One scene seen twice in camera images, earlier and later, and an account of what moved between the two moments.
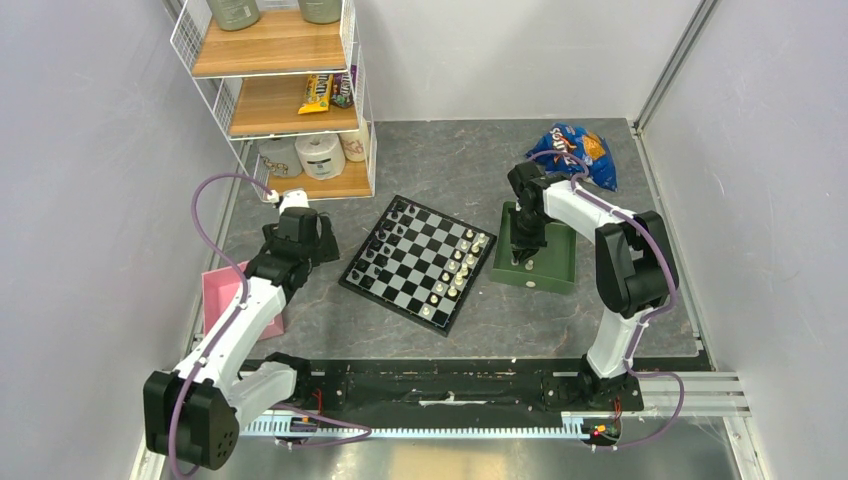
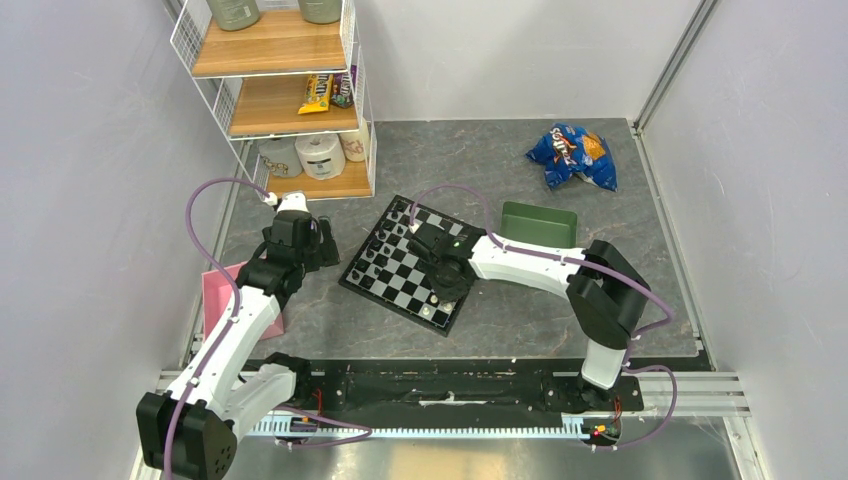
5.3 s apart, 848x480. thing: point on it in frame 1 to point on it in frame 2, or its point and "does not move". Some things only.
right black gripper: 524,246 to 446,293
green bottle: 321,11 does not move
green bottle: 233,15 does not move
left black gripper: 325,248 does not move
